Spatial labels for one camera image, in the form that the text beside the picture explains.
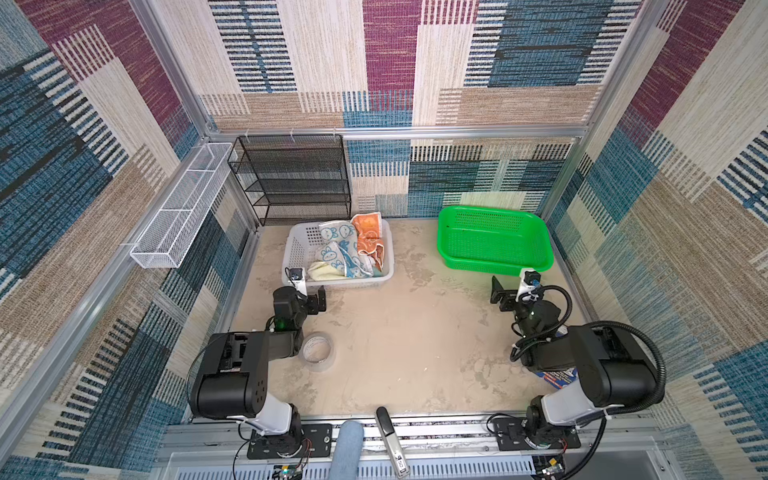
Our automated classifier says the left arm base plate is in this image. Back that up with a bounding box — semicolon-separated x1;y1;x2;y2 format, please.
246;423;333;460

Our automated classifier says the black silver handheld tool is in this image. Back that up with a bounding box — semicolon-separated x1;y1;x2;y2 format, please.
375;406;410;479

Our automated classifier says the black wire shelf rack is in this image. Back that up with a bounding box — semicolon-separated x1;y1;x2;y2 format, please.
229;134;352;226

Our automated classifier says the blue printed booklet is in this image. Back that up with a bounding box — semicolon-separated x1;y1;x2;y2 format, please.
535;368;578;389

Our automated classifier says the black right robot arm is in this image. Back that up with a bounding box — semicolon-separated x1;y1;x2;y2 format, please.
487;269;667;451

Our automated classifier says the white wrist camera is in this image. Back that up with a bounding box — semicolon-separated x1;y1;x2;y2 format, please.
516;268;541;303
285;267;307;296

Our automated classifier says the black corrugated cable hose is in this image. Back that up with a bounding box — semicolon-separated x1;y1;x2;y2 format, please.
584;320;667;415

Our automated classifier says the blue bunny pattern towel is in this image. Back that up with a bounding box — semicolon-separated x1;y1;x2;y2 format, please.
316;220;374;278

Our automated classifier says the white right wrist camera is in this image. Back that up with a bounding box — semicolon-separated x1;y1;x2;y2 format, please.
516;268;541;303

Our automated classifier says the green plastic basket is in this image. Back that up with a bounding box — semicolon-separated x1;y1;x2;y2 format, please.
437;206;554;276

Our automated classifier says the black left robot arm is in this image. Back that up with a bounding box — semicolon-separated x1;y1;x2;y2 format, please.
188;286;327;459

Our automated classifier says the white wire mesh wall basket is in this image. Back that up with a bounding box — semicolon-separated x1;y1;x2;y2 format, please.
130;143;233;269

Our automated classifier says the pale yellow towel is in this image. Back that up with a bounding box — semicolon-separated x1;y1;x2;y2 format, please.
307;261;346;282

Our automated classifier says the clear tape roll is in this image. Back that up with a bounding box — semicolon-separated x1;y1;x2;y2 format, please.
299;332;336;373

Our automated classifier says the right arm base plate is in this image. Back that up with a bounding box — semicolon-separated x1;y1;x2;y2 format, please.
486;415;582;451

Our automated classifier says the orange pattern towel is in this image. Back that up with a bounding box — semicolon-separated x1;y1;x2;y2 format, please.
351;212;385;271

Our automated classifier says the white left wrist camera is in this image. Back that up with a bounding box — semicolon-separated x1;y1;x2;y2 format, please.
285;267;307;296

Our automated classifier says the white plastic laundry basket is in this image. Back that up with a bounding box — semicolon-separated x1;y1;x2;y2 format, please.
282;220;395;289

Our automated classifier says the grey blue foam cylinder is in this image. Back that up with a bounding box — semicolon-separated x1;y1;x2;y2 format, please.
327;420;364;480

